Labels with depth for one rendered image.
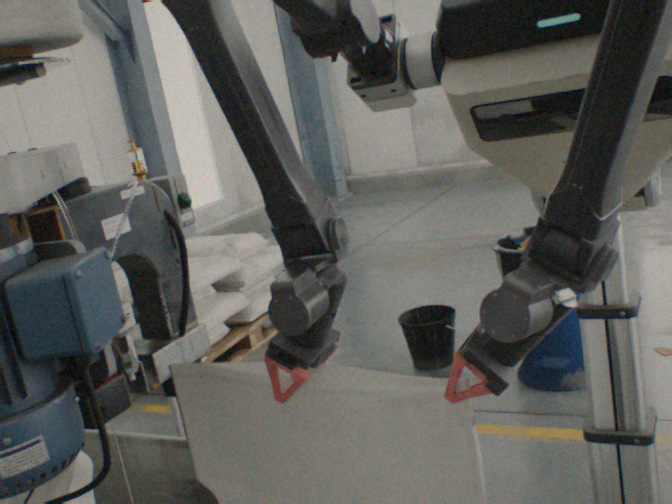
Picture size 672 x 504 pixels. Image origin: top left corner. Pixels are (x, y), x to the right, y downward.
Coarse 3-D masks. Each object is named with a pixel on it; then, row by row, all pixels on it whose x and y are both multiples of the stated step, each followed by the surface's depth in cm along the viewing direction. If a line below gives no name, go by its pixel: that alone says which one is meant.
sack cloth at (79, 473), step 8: (80, 456) 129; (72, 464) 124; (80, 464) 128; (88, 464) 131; (64, 472) 124; (72, 472) 125; (80, 472) 129; (88, 472) 131; (56, 480) 124; (64, 480) 125; (72, 480) 126; (80, 480) 130; (88, 480) 132; (40, 488) 123; (48, 488) 124; (56, 488) 124; (64, 488) 126; (72, 488) 129; (16, 496) 123; (24, 496) 123; (32, 496) 123; (40, 496) 123; (48, 496) 124; (56, 496) 125; (80, 496) 131; (88, 496) 132
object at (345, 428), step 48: (192, 384) 111; (240, 384) 104; (288, 384) 98; (336, 384) 94; (384, 384) 91; (432, 384) 89; (192, 432) 113; (240, 432) 108; (288, 432) 100; (336, 432) 96; (384, 432) 93; (432, 432) 90; (240, 480) 111; (288, 480) 103; (336, 480) 98; (384, 480) 95; (432, 480) 92; (480, 480) 89
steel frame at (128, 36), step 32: (96, 0) 613; (128, 0) 630; (128, 32) 651; (288, 32) 933; (128, 64) 661; (288, 64) 933; (320, 64) 927; (128, 96) 670; (160, 96) 660; (320, 96) 922; (128, 128) 669; (160, 128) 658; (320, 128) 951; (160, 160) 676; (320, 160) 965; (192, 224) 691
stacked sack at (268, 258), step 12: (264, 252) 459; (276, 252) 460; (252, 264) 436; (264, 264) 444; (276, 264) 457; (228, 276) 428; (240, 276) 424; (252, 276) 430; (216, 288) 433; (228, 288) 429
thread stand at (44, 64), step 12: (12, 60) 76; (24, 60) 77; (36, 60) 76; (48, 60) 77; (60, 60) 79; (0, 72) 79; (12, 72) 80; (24, 72) 79; (36, 72) 78; (0, 84) 82; (12, 84) 82; (24, 84) 81
